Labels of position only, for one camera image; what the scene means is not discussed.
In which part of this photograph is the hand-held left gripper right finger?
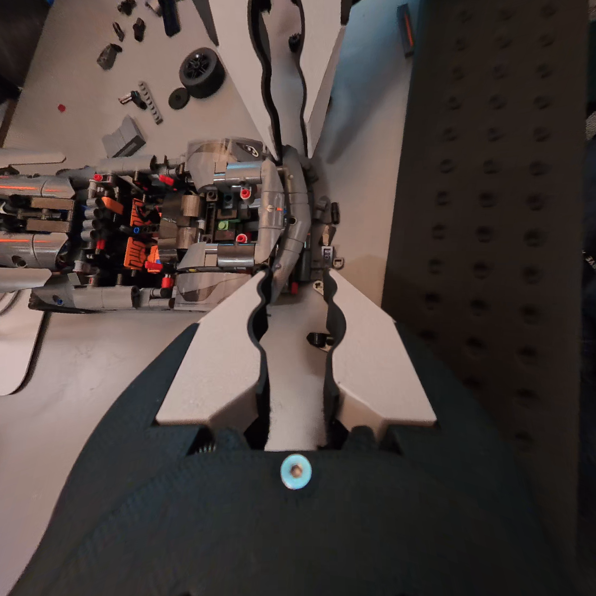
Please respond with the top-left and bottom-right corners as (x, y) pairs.
(323, 270), (438, 450)

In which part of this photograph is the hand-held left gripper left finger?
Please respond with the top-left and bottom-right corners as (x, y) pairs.
(155, 270), (273, 451)

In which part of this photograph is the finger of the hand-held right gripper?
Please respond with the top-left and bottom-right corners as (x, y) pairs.
(292, 0), (346, 158)
(192, 0), (284, 164)

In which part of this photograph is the grey lego car model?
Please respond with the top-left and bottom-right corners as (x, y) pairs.
(0, 137), (322, 314)

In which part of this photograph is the black lego tire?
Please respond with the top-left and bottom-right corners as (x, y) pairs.
(179, 47), (226, 99)

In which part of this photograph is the black lego plate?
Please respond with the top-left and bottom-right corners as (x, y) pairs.
(158, 0), (181, 37)

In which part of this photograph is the dark lego plate red mark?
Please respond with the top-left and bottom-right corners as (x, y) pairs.
(397, 4), (416, 57)

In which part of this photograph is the long grey lego plate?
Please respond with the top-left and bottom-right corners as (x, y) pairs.
(138, 81), (164, 125)

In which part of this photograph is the dark grey lego technic block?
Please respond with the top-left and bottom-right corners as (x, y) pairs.
(96, 43), (123, 70)

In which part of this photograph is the grey lego sloped panel assembly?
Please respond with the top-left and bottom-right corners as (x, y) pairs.
(102, 115), (147, 159)

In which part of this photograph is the black lego set box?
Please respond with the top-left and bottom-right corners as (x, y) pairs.
(0, 0), (49, 89)

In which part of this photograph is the black dimpled foam mat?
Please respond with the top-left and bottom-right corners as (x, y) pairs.
(382, 0), (589, 596)

